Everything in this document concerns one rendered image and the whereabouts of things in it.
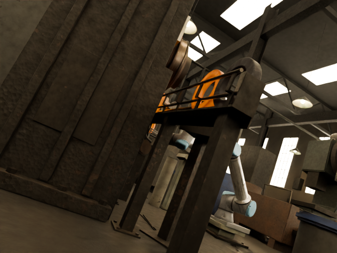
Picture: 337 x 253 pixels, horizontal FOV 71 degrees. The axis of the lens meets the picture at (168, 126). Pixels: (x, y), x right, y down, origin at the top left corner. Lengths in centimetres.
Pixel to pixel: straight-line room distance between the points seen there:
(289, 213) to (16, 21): 357
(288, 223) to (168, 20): 296
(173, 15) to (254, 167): 542
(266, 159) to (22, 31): 599
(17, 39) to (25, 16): 19
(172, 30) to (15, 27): 122
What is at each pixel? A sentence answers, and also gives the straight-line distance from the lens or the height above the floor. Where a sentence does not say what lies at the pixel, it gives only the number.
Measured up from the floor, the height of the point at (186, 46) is 122.
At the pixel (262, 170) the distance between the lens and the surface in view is 670.
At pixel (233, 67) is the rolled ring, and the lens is 84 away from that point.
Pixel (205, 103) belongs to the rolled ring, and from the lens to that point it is 88.
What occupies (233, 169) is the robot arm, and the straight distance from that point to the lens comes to 212.
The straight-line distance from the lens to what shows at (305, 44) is 1192.
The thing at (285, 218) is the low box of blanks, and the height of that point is 42.
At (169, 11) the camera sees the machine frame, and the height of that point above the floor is 116.
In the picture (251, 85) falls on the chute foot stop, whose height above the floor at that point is 63.
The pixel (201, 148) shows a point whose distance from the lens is 134.
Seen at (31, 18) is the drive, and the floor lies 100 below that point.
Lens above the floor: 30
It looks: 12 degrees up
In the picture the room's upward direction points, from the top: 23 degrees clockwise
